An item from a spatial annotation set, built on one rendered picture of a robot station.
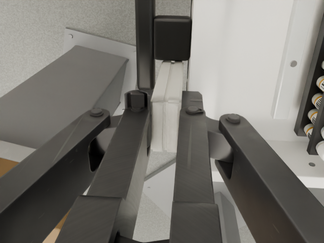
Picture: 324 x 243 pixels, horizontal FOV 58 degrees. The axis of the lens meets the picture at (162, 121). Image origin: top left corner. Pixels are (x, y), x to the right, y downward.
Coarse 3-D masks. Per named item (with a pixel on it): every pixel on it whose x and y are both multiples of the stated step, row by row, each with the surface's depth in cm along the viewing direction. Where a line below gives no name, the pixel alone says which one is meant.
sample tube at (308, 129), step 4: (308, 124) 25; (312, 124) 25; (304, 128) 25; (308, 128) 25; (312, 128) 24; (308, 132) 24; (308, 136) 24; (320, 144) 22; (316, 148) 23; (320, 148) 22; (320, 152) 22; (320, 156) 22
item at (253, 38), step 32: (256, 0) 24; (288, 0) 24; (320, 0) 24; (224, 32) 25; (256, 32) 25; (224, 64) 27; (256, 64) 26; (224, 96) 28; (256, 96) 28; (256, 128) 30; (288, 128) 29; (288, 160) 27; (320, 160) 27
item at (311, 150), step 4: (320, 104) 22; (320, 108) 22; (320, 112) 22; (316, 116) 22; (320, 116) 22; (316, 120) 22; (320, 120) 22; (316, 124) 22; (320, 124) 22; (316, 128) 22; (320, 128) 22; (312, 132) 23; (316, 132) 22; (320, 132) 22; (312, 136) 23; (316, 136) 22; (320, 136) 22; (312, 140) 23; (316, 140) 22; (320, 140) 22; (308, 144) 23; (312, 144) 23; (316, 144) 23; (308, 148) 23; (312, 148) 23; (308, 152) 23; (312, 152) 23; (316, 152) 23
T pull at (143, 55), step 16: (144, 0) 18; (144, 16) 18; (160, 16) 18; (176, 16) 18; (144, 32) 19; (160, 32) 19; (176, 32) 18; (144, 48) 19; (160, 48) 19; (176, 48) 19; (144, 64) 20; (144, 80) 20
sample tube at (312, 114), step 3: (315, 108) 24; (309, 111) 25; (312, 111) 24; (315, 111) 24; (309, 114) 24; (312, 114) 24; (315, 114) 24; (309, 117) 24; (312, 117) 24; (315, 117) 23; (312, 120) 24; (321, 132) 22
